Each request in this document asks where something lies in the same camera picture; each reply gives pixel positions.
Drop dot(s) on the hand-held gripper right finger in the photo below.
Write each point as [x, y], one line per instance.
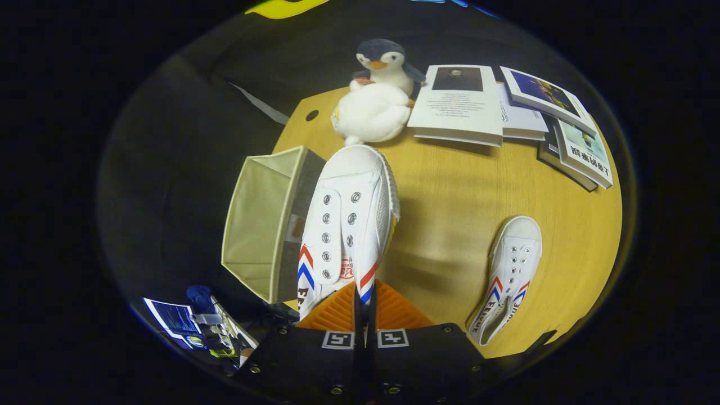
[373, 360]

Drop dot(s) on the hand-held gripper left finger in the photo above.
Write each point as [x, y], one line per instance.
[356, 318]

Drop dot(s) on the cream grey fabric storage box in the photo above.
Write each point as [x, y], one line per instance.
[259, 225]

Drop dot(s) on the white canvas shoe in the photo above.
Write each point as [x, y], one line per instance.
[354, 180]
[517, 242]

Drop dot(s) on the blue round object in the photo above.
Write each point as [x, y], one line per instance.
[199, 298]

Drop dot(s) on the computer monitor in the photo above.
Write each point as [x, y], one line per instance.
[174, 320]

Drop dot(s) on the white duck plush toy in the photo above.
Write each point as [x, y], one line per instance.
[371, 112]

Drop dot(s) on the white book with portrait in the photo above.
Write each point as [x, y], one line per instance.
[455, 112]

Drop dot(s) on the black backdrop cloth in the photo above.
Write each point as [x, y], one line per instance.
[185, 140]

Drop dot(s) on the dark book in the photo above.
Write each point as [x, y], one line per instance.
[554, 160]

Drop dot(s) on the plain white book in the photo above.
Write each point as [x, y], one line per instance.
[520, 121]

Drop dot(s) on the penguin plush toy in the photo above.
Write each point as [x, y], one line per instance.
[388, 62]

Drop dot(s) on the book with blue picture cover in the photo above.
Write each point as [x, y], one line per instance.
[543, 93]

